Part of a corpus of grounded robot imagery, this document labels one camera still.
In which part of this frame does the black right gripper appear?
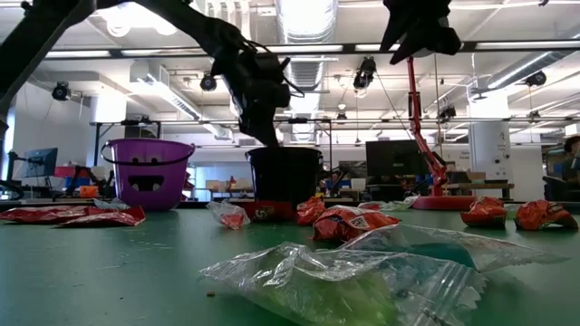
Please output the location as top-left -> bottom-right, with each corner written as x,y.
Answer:
379,0 -> 462,66

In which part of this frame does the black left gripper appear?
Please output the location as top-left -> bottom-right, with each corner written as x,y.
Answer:
210,34 -> 294,149

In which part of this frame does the orange candy packet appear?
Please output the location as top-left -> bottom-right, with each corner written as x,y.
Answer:
460,196 -> 508,229
514,198 -> 580,231
296,196 -> 328,226

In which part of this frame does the clear packet with red candy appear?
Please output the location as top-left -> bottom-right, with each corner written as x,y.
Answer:
206,199 -> 251,231
357,196 -> 421,213

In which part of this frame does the orange packet with QR code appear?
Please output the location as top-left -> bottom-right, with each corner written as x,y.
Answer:
311,204 -> 401,244

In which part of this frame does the clear packet with teal candy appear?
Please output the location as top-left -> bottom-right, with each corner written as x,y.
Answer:
339,222 -> 570,273

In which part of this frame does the black plastic bucket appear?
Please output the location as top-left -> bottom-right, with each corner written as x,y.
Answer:
245,146 -> 324,209

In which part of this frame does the purple bucket with face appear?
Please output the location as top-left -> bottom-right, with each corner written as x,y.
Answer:
99,138 -> 196,213

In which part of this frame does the dark computer monitor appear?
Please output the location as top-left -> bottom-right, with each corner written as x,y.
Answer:
364,139 -> 428,177

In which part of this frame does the white round pillar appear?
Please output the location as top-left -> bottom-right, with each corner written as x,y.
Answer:
469,120 -> 513,182

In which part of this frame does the cardboard box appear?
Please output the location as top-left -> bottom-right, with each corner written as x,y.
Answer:
446,170 -> 487,185

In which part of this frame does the wooden desk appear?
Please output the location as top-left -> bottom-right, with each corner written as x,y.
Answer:
441,180 -> 517,200

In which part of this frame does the red desk lamp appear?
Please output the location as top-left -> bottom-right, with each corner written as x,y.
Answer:
404,49 -> 491,212

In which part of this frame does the person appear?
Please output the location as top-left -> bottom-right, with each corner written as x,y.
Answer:
543,134 -> 580,203

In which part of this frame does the small computer monitor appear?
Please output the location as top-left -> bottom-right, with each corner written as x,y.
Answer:
22,147 -> 59,178

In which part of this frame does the green table mat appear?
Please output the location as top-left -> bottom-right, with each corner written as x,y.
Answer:
0,206 -> 580,326

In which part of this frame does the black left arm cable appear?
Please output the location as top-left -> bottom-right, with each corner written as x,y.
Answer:
242,38 -> 305,99

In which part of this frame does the silver spiral air duct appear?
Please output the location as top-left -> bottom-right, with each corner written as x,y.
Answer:
276,0 -> 340,145

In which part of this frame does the white rectangular air duct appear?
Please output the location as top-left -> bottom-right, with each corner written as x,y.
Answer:
129,61 -> 232,139

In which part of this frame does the grey round air duct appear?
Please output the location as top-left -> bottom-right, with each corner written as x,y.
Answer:
470,48 -> 580,99

